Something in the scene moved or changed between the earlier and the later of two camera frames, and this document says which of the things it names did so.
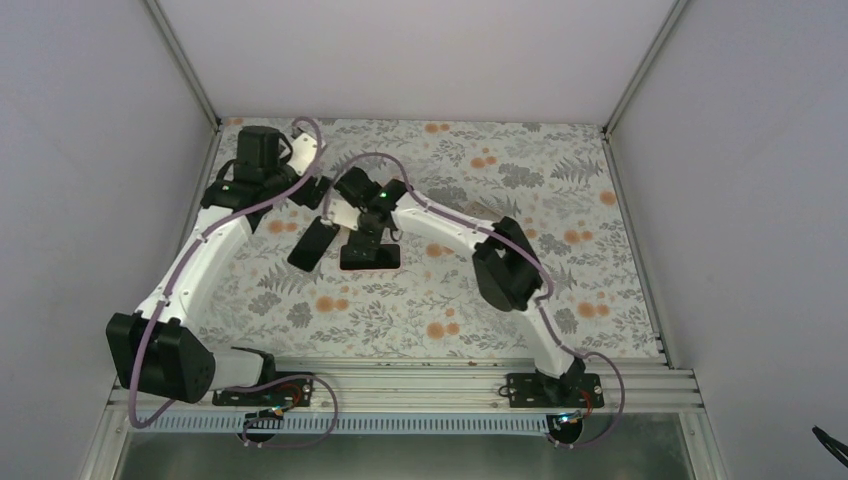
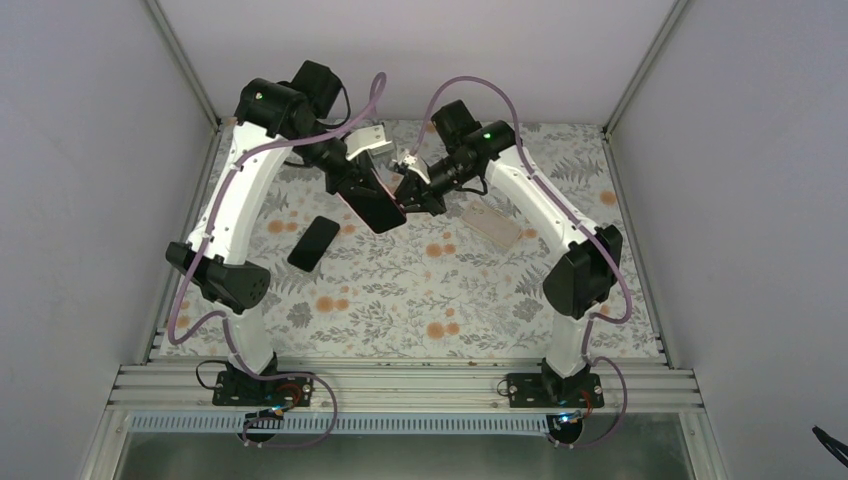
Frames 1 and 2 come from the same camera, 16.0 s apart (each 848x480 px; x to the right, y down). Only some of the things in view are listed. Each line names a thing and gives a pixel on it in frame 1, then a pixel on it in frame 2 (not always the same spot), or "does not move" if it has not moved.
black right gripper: x=374 y=240 to x=418 y=198
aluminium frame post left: x=184 y=64 does not move
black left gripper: x=302 y=196 to x=348 y=178
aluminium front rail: x=457 y=386 does not move
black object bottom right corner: x=835 y=447 does not move
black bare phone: x=313 y=243 does not move
